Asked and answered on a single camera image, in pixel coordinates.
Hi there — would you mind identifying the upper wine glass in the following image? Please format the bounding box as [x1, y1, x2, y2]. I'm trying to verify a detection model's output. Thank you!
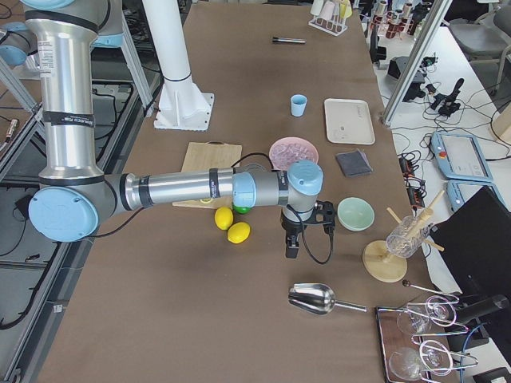
[397, 295, 457, 335]

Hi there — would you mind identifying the grey folded cloth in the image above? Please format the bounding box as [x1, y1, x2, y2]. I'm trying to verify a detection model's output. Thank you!
[335, 149, 373, 177]

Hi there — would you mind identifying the clear glass mug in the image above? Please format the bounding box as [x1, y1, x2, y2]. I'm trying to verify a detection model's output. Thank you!
[386, 215, 431, 259]

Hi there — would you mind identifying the white wire cup rack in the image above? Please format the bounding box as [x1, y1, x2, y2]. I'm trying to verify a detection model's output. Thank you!
[308, 0, 353, 37]

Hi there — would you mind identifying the steel muddler black tip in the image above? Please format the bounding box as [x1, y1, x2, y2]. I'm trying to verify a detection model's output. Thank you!
[271, 36, 307, 45]

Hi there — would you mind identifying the wooden cup rack stand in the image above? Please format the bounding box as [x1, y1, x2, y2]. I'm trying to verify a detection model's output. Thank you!
[362, 190, 445, 282]

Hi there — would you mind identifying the light blue plastic cup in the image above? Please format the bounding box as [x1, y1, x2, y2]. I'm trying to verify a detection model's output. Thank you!
[290, 94, 308, 117]

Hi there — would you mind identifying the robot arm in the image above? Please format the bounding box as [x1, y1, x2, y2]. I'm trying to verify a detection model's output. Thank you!
[1, 22, 39, 74]
[25, 1, 327, 259]

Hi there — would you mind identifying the black framed glass tray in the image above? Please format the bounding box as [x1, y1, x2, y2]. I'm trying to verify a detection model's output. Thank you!
[375, 307, 477, 382]

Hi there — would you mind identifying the mint green bowl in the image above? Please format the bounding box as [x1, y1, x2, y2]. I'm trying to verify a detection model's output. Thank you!
[337, 197, 375, 231]

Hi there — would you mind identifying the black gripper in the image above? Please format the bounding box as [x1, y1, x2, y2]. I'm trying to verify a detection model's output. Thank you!
[280, 206, 315, 259]

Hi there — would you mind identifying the whole yellow lemon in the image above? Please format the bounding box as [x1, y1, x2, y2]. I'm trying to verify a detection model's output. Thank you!
[227, 222, 251, 244]
[214, 207, 234, 231]

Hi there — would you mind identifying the lower wine glass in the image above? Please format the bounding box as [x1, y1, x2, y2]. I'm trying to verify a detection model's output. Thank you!
[389, 340, 454, 382]

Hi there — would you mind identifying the pink bowl of ice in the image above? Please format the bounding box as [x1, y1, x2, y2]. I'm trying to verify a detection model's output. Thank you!
[268, 136, 319, 170]

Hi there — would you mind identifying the blue teach pendant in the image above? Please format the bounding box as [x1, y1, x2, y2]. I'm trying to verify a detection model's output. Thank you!
[430, 132, 493, 182]
[446, 180, 500, 212]

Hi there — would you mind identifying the stainless steel ice scoop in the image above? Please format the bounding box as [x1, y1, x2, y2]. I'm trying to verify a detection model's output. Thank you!
[288, 283, 367, 315]

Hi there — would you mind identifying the bamboo cutting board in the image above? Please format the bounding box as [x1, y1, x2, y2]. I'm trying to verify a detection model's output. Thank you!
[172, 142, 242, 209]

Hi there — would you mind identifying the beige rabbit serving tray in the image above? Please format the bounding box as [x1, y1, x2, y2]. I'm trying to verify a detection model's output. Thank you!
[323, 98, 375, 145]

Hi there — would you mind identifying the green lime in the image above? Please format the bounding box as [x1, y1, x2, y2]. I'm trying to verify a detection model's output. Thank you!
[232, 204, 251, 215]

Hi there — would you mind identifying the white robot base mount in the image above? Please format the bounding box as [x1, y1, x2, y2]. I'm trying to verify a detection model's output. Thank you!
[143, 0, 214, 132]

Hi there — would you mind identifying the metal wine glass holder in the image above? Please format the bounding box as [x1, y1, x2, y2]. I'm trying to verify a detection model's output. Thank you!
[401, 294, 478, 374]

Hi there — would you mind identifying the black monitor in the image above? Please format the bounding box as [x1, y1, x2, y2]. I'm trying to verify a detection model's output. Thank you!
[431, 187, 510, 297]

